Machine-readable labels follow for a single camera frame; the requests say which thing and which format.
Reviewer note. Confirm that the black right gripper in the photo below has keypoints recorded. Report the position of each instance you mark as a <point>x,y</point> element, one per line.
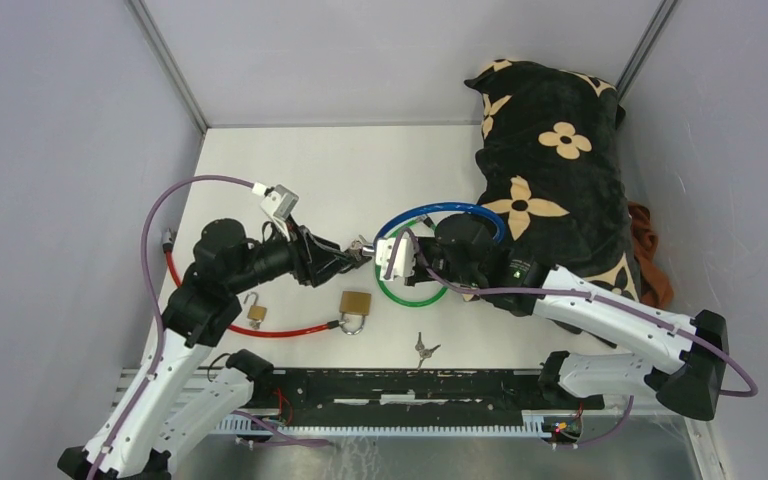
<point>417,277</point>

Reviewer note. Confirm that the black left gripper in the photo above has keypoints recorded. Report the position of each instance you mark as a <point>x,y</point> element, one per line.
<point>317,259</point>

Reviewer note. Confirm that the silver keys of blue lock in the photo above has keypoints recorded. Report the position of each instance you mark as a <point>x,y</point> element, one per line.
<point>361,248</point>

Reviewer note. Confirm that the green cable lock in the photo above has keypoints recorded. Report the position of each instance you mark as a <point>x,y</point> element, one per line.
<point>409,303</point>

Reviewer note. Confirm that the blue cable lock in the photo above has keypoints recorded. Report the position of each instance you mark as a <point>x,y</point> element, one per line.
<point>450,208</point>

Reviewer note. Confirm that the silver keys of brass padlock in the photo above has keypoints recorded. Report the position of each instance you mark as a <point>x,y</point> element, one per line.
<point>424,352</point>

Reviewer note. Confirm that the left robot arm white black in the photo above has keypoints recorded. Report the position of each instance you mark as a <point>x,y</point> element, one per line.
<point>144,438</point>

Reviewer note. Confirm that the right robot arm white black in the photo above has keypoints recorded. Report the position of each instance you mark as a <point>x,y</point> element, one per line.
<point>677,359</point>

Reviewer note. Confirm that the small brass padlock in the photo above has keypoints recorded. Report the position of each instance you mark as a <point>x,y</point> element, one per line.
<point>256,313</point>

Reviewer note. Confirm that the black floral pillow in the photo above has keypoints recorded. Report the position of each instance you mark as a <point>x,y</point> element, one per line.
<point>552,173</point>

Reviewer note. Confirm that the brown cloth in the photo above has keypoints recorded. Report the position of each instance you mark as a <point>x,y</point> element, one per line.
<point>656,289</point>

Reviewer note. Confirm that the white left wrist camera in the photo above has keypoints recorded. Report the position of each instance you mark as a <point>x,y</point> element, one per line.
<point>277,204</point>

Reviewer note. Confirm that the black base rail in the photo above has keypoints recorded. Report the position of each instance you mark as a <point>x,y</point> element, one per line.
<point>432,402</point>

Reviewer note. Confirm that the red cable lock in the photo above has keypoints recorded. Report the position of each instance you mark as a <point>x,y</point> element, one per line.
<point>167,244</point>

